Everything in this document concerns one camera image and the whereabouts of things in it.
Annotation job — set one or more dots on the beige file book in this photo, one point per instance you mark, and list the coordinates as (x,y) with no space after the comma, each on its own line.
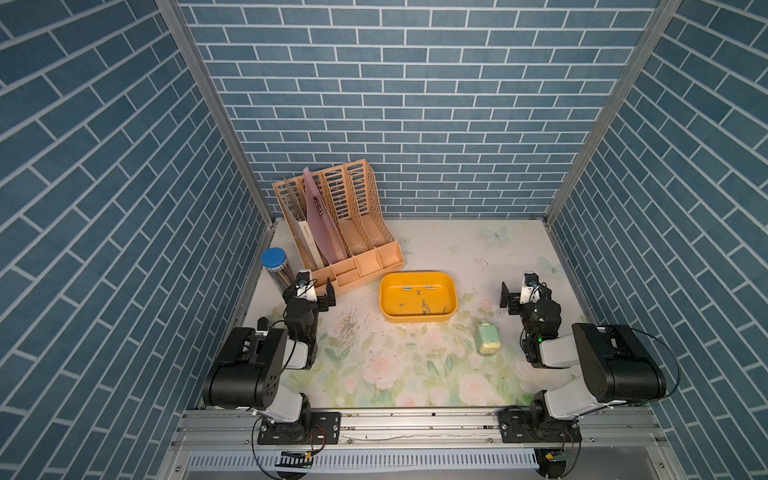
(311,245)

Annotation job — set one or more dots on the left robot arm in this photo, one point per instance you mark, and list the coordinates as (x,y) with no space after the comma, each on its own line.
(247,371)

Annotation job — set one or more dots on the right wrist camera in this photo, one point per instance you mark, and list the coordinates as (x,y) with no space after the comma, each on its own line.
(530,288)

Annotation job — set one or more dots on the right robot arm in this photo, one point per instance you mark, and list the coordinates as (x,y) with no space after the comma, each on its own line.
(615,368)

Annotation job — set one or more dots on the peach desk file organizer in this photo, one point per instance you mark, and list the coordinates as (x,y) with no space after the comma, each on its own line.
(350,193)

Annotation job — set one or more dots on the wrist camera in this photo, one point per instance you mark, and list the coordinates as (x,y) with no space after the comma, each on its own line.
(530,288)
(303,284)

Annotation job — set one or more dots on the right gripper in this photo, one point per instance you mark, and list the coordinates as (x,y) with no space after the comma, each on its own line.
(505,297)

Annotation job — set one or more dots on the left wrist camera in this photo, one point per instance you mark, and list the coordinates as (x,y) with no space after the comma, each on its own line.
(303,284)

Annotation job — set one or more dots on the purple folder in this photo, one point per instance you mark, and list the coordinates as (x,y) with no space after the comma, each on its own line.
(321,224)

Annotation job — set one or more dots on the yellow plastic storage box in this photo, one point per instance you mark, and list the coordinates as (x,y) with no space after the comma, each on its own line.
(418,297)

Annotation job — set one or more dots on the blue-lid pencil tube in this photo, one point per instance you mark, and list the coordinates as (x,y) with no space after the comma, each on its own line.
(275,261)

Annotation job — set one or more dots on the green eraser box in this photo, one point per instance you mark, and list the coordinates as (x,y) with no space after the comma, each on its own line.
(487,339)

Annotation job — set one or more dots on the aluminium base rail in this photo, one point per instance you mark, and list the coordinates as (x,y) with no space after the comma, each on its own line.
(422,443)

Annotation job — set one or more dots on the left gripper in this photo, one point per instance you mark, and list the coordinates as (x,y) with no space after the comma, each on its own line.
(321,303)

